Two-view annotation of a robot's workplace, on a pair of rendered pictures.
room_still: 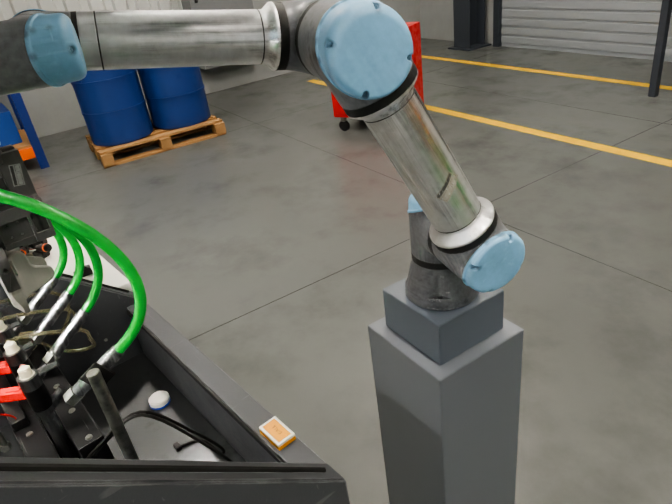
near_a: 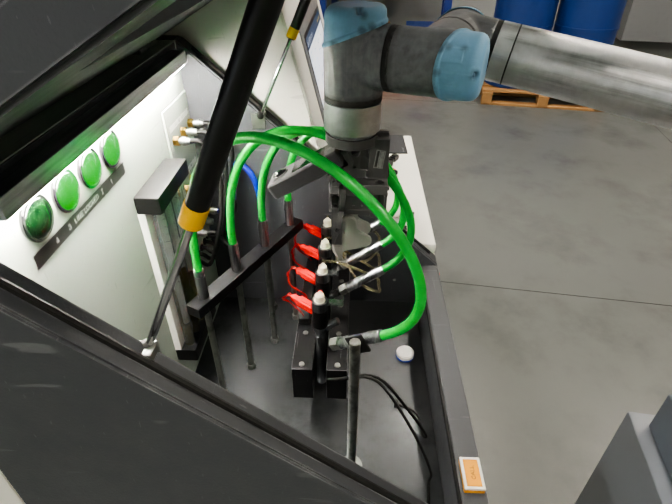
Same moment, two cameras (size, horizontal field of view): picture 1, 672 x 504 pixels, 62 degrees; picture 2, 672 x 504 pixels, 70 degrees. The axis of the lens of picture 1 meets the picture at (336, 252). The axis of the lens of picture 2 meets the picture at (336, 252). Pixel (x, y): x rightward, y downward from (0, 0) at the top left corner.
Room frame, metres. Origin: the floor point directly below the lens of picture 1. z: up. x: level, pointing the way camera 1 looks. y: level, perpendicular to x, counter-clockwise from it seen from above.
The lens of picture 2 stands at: (0.15, 0.04, 1.64)
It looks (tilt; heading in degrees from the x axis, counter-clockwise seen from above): 36 degrees down; 39
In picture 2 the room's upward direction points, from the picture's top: straight up
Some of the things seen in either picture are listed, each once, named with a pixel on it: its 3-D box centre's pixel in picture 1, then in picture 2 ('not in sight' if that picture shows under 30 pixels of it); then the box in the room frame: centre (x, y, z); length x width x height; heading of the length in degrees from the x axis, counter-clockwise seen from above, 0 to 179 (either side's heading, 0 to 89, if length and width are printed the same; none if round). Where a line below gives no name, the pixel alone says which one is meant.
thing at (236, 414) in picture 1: (214, 402); (442, 391); (0.76, 0.26, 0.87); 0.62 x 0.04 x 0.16; 37
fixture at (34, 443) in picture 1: (54, 428); (325, 331); (0.71, 0.52, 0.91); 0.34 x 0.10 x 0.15; 37
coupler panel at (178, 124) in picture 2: not in sight; (196, 177); (0.65, 0.80, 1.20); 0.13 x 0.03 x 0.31; 37
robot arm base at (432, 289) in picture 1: (440, 269); not in sight; (0.96, -0.21, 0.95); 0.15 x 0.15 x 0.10
